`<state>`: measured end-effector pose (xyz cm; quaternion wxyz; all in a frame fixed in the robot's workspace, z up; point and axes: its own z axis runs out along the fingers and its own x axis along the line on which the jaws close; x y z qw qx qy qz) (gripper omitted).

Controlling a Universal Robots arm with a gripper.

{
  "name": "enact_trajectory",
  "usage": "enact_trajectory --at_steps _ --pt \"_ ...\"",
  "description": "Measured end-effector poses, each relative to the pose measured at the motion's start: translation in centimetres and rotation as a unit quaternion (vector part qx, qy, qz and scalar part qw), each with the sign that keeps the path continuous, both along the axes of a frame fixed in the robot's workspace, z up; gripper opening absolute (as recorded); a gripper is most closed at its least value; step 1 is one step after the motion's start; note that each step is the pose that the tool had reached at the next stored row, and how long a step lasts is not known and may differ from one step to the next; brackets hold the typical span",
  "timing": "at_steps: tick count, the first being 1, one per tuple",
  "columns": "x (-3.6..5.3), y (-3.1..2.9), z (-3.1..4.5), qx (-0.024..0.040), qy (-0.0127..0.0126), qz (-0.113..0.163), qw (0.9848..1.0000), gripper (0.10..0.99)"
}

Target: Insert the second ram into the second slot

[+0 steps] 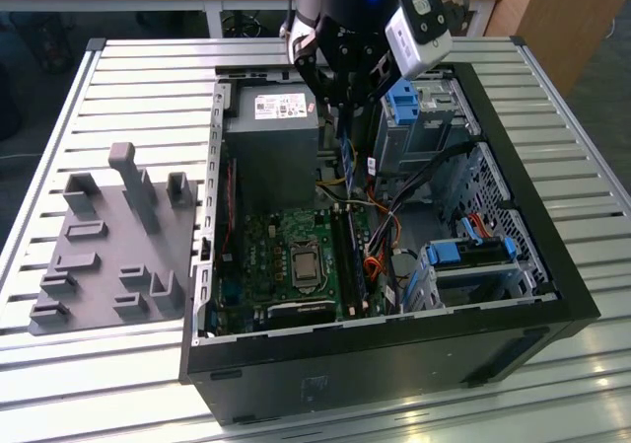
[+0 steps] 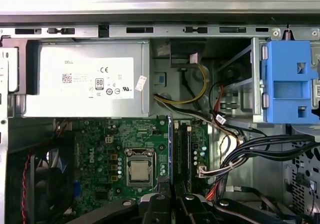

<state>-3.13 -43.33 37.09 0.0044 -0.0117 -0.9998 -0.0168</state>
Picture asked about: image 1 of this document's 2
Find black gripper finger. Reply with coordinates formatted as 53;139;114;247
347;52;400;111
293;31;341;113

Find black RAM slot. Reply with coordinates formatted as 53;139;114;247
330;205;357;317

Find blue drive carrier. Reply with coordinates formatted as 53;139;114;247
386;78;420;126

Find silver drive cage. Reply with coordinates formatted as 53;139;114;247
374;75;482;173

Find grey power supply unit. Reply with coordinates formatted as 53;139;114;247
224;85;321;212

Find metal socket cover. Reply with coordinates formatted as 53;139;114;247
288;239;325;294

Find hard disk in blue carrier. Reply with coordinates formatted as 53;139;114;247
426;238;517;269

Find round grey speaker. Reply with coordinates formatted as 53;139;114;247
391;249;420;279

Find wooden cabinet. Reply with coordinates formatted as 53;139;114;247
485;0;631;97

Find silver CPU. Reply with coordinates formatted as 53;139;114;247
294;255;319;281

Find green motherboard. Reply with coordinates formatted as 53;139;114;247
211;203;390;335

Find silver disk cage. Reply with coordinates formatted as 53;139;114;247
401;238;553;314

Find black graphics card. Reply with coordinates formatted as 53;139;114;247
265;298;336;331

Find grey parts rack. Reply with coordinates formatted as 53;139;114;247
28;141;206;336

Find black PC case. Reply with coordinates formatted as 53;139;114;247
177;60;601;427

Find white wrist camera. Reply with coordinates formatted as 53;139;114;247
384;0;454;80

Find black floor cables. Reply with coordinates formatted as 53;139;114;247
220;9;265;38

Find yellow wires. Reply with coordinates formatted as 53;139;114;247
315;119;359;187

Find blue data wire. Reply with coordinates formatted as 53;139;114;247
460;217;483;246

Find red data wire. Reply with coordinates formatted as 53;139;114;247
467;212;500;241

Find orange wires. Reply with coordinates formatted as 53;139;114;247
363;258;388;281

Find thin red wire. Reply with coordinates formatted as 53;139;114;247
221;161;236;261

